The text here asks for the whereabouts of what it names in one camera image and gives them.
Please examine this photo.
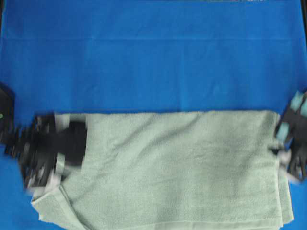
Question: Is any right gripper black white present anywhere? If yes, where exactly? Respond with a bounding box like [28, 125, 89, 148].
[270, 91, 307, 183]

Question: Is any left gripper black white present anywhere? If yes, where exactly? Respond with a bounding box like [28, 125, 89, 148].
[4, 113, 87, 194]

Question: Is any pale green bath towel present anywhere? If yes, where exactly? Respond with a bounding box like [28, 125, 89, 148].
[31, 111, 294, 230]

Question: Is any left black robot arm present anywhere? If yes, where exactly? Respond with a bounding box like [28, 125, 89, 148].
[0, 84, 87, 190]

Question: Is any blue table cloth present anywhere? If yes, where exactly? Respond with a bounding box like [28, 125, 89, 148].
[0, 0, 307, 230]

